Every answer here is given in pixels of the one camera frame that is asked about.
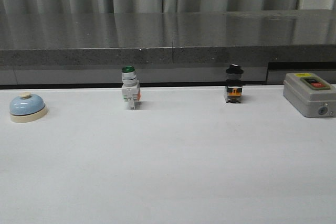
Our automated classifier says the blue and cream call bell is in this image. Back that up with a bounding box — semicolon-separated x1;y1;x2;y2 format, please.
9;92;48;123

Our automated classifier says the grey stone counter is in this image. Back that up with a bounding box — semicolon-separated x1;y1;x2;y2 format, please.
1;10;335;89

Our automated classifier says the green pushbutton switch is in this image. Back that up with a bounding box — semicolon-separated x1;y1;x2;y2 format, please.
121;66;141;110

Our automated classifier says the black rotary selector switch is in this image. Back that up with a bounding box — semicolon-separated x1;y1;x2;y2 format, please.
225;64;244;103

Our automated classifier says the grey power switch box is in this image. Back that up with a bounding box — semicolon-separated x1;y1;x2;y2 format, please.
283;72;335;118

